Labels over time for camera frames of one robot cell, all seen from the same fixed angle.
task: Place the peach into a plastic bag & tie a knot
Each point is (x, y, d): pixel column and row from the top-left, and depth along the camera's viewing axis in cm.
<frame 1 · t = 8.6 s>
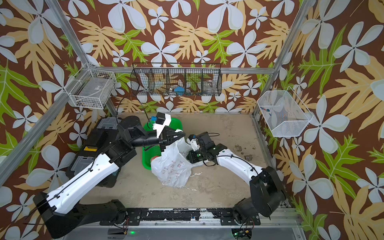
left hand: (183, 132, 57), fingers closed
right hand: (185, 156, 83), fingers closed
white plastic bag: (172, 168, 72), point 20 cm above the table
green plastic basket: (150, 151, 61), point 35 cm above the table

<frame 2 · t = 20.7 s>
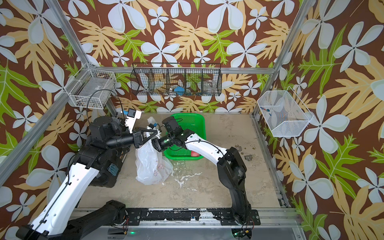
left hand: (156, 131, 61), fingers closed
right hand: (145, 151, 72), fingers open
white plastic bag: (151, 167, 66), point 26 cm above the table
green plastic basket: (196, 122, 105), point 9 cm above the table

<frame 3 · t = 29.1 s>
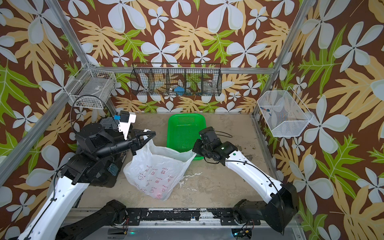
left hand: (153, 133, 55), fingers closed
right hand: (191, 146, 78), fingers closed
white plastic bag: (156, 171, 68), point 23 cm above the table
the other named things where they were.

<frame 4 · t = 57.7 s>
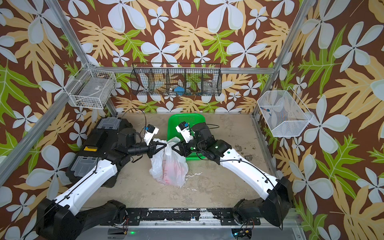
left hand: (165, 143, 75), fingers closed
right hand: (173, 145, 72), fingers open
white plastic bag: (168, 166, 80), point 13 cm above the table
the other named things where they were.

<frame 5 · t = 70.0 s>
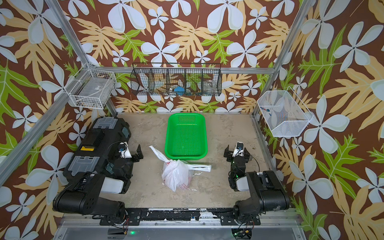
left hand: (131, 145, 88), fingers open
right hand: (235, 146, 89), fingers open
white plastic bag: (176, 173, 74), point 17 cm above the table
the other named things where they were.

